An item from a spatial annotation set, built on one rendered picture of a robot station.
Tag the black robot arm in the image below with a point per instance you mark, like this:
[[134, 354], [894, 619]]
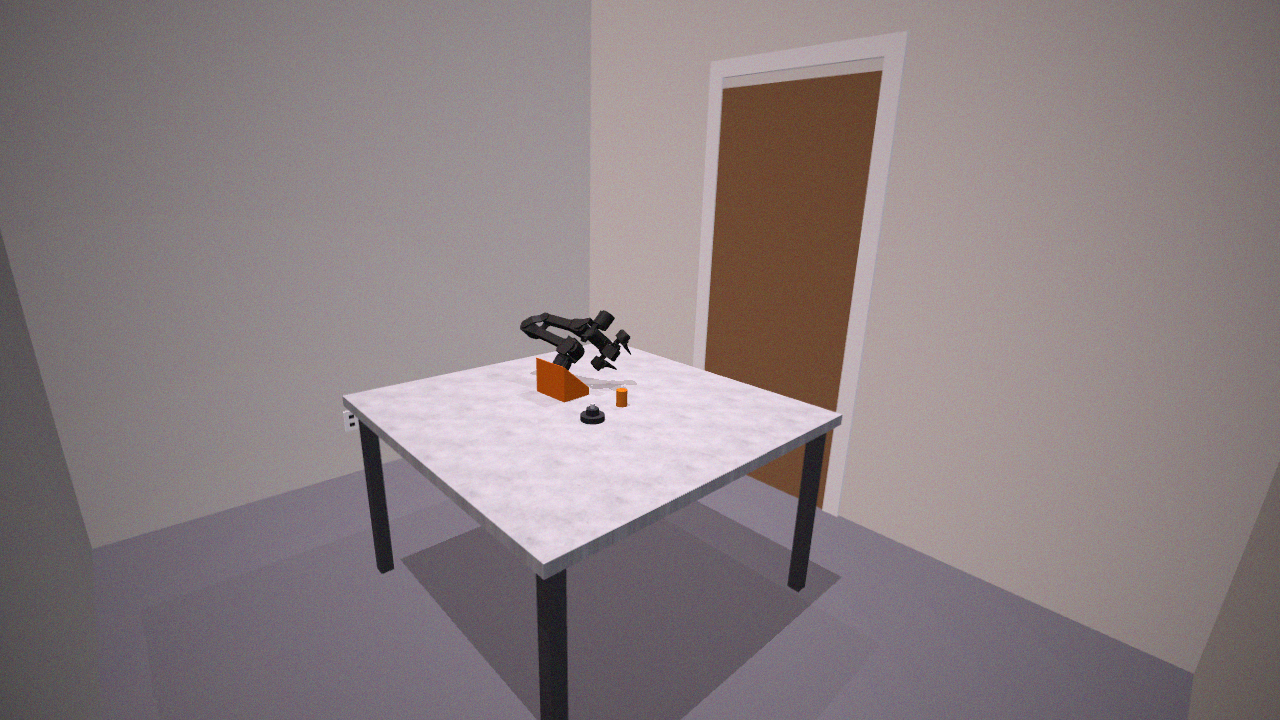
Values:
[[571, 345]]

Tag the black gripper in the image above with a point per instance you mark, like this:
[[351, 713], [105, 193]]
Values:
[[599, 362]]

